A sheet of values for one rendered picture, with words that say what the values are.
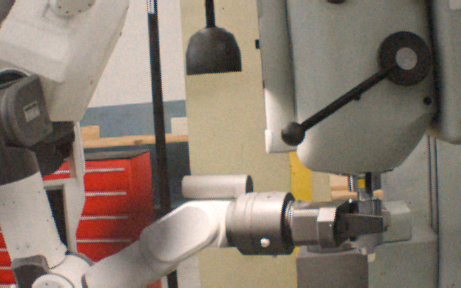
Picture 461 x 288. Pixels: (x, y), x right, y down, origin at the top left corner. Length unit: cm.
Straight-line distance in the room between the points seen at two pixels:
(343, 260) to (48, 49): 58
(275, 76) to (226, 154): 176
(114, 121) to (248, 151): 739
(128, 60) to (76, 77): 888
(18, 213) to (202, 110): 166
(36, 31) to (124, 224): 441
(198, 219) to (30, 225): 26
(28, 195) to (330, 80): 49
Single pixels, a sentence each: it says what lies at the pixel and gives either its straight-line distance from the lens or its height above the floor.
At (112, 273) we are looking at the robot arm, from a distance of 147.
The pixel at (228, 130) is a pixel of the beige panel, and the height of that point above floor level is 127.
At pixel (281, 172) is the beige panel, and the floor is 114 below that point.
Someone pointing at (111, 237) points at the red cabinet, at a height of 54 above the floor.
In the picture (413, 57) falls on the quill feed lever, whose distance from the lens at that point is 124.
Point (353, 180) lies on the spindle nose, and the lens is 135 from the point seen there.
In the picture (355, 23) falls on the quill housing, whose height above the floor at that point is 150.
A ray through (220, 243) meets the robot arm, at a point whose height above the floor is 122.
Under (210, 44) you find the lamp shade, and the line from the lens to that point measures 129.
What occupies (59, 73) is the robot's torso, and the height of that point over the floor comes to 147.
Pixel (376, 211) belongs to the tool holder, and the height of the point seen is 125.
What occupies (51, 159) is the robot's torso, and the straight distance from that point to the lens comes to 189.
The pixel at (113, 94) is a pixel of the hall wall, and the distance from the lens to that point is 1044.
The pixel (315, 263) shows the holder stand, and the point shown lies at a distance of 164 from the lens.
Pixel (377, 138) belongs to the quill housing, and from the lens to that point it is 128.
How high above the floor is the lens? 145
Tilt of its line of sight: 4 degrees down
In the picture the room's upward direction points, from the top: 4 degrees counter-clockwise
